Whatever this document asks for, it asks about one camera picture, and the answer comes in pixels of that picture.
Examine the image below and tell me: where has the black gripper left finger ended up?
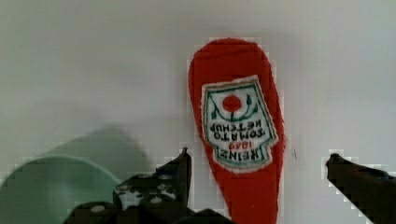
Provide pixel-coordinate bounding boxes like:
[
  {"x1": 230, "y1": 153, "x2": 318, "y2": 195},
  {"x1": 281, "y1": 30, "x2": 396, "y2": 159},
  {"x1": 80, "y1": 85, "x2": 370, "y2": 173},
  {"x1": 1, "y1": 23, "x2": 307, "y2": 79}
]
[{"x1": 112, "y1": 147, "x2": 191, "y2": 215}]

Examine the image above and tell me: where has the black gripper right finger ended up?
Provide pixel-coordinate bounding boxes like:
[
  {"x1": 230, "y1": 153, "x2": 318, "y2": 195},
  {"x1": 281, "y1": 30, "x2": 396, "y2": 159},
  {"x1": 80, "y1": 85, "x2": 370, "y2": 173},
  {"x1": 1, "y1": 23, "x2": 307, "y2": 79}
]
[{"x1": 326, "y1": 153, "x2": 396, "y2": 224}]

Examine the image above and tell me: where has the red plush ketchup bottle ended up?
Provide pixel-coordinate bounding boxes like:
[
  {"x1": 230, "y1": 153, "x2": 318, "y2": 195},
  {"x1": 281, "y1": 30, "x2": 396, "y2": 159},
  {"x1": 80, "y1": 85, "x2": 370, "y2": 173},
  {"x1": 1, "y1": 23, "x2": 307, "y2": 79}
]
[{"x1": 189, "y1": 38, "x2": 285, "y2": 224}]

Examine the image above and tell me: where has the green mug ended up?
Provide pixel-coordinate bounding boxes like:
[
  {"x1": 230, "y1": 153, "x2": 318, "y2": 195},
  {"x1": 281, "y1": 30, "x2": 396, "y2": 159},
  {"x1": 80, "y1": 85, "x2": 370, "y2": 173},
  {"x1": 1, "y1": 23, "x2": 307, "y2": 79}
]
[{"x1": 0, "y1": 157, "x2": 118, "y2": 224}]

